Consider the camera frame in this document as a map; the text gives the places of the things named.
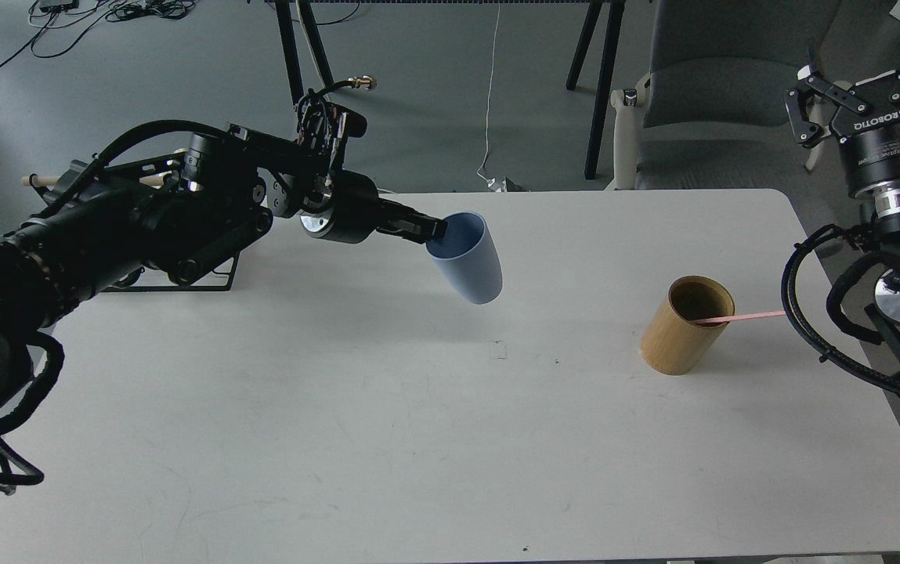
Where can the blue plastic cup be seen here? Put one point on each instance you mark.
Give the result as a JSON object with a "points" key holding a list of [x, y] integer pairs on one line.
{"points": [[467, 257]]}

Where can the bamboo cylinder holder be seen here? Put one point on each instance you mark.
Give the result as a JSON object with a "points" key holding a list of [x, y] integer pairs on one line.
{"points": [[681, 331]]}

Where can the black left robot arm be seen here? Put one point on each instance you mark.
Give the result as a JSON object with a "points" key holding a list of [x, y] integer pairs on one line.
{"points": [[287, 177]]}

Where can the black trestle table legs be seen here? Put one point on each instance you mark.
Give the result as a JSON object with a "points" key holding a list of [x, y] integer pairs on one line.
{"points": [[472, 74]]}

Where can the black wire mug rack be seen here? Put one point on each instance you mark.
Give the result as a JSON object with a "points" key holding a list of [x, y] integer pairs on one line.
{"points": [[100, 230]]}

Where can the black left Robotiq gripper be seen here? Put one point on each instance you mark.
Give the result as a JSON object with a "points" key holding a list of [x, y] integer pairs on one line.
{"points": [[356, 211]]}

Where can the pink chopstick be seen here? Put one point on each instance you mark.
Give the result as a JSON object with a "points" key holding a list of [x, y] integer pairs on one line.
{"points": [[718, 320]]}

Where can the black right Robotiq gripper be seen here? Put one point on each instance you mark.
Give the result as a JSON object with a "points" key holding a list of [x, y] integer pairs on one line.
{"points": [[867, 124]]}

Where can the grey office chair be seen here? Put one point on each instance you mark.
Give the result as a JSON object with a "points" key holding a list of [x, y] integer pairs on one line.
{"points": [[714, 62]]}

